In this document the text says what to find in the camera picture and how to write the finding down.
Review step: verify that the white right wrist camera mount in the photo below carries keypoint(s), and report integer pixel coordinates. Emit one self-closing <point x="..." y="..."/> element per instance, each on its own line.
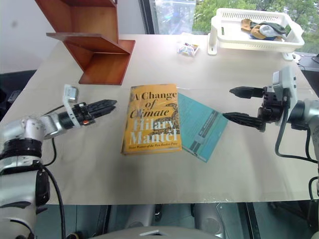
<point x="286" y="82"/>

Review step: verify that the yellow hardcover book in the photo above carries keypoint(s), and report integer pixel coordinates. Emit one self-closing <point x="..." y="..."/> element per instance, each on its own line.
<point x="152" y="119"/>

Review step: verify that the pile of mixed socks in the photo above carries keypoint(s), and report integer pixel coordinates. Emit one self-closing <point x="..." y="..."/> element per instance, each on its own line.
<point x="269" y="31"/>

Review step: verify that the small clear bag of items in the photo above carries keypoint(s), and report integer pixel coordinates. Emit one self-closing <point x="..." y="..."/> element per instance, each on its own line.
<point x="187" y="48"/>

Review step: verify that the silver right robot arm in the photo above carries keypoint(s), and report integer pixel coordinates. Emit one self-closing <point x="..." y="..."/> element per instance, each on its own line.
<point x="311" y="117"/>

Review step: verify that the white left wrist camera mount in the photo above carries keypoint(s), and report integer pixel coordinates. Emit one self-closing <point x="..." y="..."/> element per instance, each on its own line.
<point x="70" y="94"/>

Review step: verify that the white plastic basket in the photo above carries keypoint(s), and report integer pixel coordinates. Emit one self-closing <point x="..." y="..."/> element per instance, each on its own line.
<point x="256" y="42"/>

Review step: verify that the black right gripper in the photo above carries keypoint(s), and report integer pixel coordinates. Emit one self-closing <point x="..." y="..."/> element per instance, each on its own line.
<point x="270" y="109"/>

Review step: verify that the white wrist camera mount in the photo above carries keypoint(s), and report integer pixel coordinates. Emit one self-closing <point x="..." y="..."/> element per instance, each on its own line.
<point x="286" y="82"/>
<point x="70" y="94"/>

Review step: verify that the brown wooden bookshelf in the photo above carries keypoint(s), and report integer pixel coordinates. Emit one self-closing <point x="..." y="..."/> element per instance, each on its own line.
<point x="94" y="42"/>

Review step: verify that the brown sock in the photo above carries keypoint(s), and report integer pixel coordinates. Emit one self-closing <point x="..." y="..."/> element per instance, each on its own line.
<point x="246" y="25"/>

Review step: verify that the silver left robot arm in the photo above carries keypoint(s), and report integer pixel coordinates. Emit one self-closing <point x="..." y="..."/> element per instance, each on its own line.
<point x="30" y="127"/>

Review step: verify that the teal paperback book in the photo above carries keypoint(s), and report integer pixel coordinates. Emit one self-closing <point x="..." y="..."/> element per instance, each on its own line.
<point x="202" y="129"/>

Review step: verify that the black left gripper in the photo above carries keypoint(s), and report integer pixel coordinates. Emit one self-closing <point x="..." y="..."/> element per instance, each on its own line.
<point x="83" y="115"/>

